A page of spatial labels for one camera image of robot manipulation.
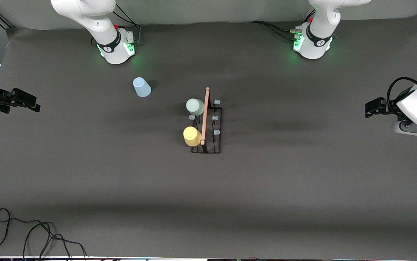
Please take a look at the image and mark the black left arm base cables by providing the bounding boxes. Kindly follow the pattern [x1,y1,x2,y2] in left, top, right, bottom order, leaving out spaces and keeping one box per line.
[250,20,303,41]

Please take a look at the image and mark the dark grey table cover sheet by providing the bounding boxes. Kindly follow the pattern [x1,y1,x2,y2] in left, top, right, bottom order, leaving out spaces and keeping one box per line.
[0,16,417,258]

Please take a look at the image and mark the loose black cable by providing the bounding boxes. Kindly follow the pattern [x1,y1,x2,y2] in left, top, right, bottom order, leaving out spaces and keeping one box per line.
[0,208,88,261]

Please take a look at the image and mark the pale green plastic cup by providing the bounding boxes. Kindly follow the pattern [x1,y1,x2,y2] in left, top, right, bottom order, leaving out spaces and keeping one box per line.
[186,98,205,116]

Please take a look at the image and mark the black arm base cables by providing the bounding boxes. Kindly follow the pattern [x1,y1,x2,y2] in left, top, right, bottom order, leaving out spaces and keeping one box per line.
[250,20,303,41]
[112,3,142,46]

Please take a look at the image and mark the black wire cup holder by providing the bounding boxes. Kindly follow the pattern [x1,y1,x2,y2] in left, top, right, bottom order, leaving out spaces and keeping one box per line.
[186,86,224,154]

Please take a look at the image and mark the yellow plastic cup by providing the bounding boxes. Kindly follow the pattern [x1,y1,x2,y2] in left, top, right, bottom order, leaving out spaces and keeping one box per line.
[183,126,202,147]

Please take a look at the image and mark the light blue plastic cup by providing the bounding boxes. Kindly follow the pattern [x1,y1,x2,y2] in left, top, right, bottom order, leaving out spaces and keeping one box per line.
[133,77,152,98]

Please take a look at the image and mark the black right arm base cables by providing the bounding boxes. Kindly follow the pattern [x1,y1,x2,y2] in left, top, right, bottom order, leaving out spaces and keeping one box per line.
[112,3,142,46]

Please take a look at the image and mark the aluminium frame profile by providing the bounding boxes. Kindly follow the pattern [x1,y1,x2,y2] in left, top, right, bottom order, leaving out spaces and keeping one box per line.
[0,9,15,29]

